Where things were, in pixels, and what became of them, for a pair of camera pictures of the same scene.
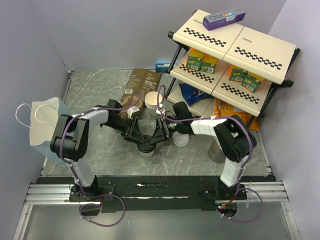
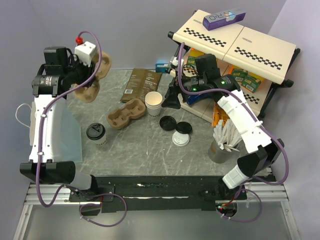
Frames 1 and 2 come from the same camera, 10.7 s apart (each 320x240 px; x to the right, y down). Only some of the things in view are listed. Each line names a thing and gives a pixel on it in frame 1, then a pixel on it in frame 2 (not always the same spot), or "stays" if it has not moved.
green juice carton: (251, 83) stays
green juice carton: (238, 74) stays
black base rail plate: (154, 192) stays
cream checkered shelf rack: (236, 64) stays
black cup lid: (146, 147) → (95, 131)
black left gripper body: (119, 124) → (78, 73)
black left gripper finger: (160, 134) → (172, 99)
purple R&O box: (221, 19) stays
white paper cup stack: (151, 103) stays
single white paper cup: (147, 155) → (100, 141)
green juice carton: (194, 63) stays
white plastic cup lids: (179, 139) stays
